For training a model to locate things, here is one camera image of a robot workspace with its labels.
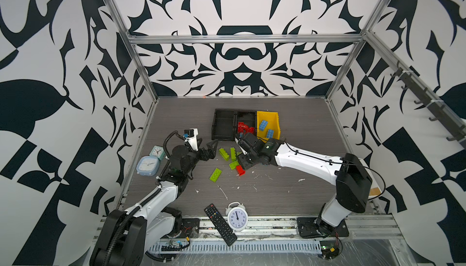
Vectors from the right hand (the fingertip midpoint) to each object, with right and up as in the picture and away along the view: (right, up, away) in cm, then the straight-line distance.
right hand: (242, 159), depth 83 cm
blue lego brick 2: (+13, +14, +22) cm, 29 cm away
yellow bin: (+19, +18, +25) cm, 36 cm away
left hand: (-15, +10, -1) cm, 18 cm away
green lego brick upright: (-4, 0, +10) cm, 11 cm away
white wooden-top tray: (+56, -13, -4) cm, 58 cm away
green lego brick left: (-9, 0, +10) cm, 14 cm away
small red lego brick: (-1, -7, +6) cm, 10 cm away
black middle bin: (+5, +19, +27) cm, 33 cm away
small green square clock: (-43, +1, +11) cm, 44 cm away
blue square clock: (-45, -4, +5) cm, 45 cm away
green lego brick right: (-4, -5, +8) cm, 10 cm away
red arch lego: (+1, +13, +21) cm, 25 cm away
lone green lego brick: (-13, -9, +6) cm, 17 cm away
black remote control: (-9, -24, -9) cm, 27 cm away
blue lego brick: (+16, +10, +18) cm, 26 cm away
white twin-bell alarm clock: (-2, -22, -7) cm, 23 cm away
